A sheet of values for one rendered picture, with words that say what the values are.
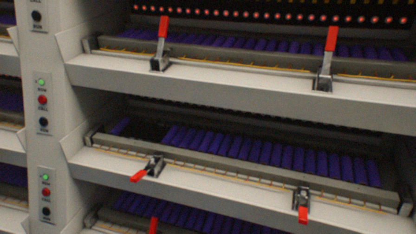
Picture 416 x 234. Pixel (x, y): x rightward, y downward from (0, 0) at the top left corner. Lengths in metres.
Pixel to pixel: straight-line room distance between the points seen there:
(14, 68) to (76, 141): 0.18
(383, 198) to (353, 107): 0.16
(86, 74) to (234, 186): 0.34
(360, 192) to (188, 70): 0.34
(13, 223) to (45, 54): 0.41
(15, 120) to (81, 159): 0.23
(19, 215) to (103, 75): 0.43
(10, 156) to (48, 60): 0.24
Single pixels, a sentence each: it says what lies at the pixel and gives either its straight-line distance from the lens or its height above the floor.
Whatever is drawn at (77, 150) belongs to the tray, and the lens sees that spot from 0.67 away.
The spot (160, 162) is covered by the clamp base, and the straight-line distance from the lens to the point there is 0.57.
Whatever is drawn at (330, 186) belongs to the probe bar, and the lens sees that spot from 0.54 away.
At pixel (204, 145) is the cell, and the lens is 0.59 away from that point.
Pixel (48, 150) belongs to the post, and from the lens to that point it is 0.68.
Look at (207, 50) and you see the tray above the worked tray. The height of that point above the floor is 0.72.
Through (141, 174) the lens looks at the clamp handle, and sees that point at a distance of 0.51.
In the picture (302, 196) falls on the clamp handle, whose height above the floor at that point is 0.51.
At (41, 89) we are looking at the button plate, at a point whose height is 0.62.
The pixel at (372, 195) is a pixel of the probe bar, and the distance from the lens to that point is 0.55.
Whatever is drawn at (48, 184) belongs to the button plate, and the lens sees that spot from 0.70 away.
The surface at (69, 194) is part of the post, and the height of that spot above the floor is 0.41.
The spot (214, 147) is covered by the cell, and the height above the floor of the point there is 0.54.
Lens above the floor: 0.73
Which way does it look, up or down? 14 degrees down
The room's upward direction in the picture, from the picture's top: 5 degrees clockwise
